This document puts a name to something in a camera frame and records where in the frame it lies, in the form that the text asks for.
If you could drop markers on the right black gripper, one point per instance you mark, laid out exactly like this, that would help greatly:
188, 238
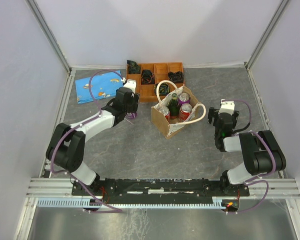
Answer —
213, 113

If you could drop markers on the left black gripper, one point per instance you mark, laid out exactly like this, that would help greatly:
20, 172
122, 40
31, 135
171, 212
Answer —
134, 100

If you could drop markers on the purple soda can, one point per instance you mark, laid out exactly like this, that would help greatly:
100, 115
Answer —
183, 98
131, 115

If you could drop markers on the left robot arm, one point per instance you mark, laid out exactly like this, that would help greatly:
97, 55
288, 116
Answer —
67, 145

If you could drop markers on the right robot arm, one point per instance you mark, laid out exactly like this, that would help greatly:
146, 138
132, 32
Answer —
261, 153

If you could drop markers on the brown canvas bag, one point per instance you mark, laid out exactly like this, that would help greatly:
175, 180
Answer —
169, 128

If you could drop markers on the blue patterned cloth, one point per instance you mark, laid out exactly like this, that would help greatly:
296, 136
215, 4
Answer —
102, 86

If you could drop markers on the right red soda can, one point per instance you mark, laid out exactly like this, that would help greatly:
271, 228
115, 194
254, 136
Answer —
184, 112

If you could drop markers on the red soda can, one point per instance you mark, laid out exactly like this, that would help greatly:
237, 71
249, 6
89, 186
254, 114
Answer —
166, 112
184, 112

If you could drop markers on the black rolled tie middle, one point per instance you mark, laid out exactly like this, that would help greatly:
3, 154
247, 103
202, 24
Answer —
147, 77

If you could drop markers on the black rolled tie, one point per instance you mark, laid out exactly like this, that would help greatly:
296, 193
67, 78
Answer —
176, 77
147, 77

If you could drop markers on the wooden compartment tray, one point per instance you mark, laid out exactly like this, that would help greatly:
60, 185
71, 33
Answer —
160, 71

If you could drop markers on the dark rolled tie top-left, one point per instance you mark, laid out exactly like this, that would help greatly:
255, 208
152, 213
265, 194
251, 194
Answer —
133, 68

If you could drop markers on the dark rolled tie bottom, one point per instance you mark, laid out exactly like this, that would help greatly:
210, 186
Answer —
164, 89

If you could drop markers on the left red soda can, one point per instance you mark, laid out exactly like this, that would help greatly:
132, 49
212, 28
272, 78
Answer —
166, 112

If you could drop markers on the green glass bottle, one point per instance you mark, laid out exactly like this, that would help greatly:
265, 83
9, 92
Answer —
174, 106

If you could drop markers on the black rolled tie right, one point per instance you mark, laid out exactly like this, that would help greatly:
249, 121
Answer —
176, 77

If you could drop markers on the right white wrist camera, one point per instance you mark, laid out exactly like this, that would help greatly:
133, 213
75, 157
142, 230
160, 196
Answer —
227, 106

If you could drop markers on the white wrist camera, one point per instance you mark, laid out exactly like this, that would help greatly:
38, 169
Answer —
227, 106
130, 84

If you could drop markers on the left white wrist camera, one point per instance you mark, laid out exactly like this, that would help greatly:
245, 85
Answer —
130, 84

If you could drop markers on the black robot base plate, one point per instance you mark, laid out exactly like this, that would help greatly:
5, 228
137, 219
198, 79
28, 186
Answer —
158, 191

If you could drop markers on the aluminium frame rail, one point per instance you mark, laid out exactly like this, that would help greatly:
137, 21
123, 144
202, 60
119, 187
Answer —
62, 188

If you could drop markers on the blue slotted cable duct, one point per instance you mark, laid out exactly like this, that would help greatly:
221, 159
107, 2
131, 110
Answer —
88, 204

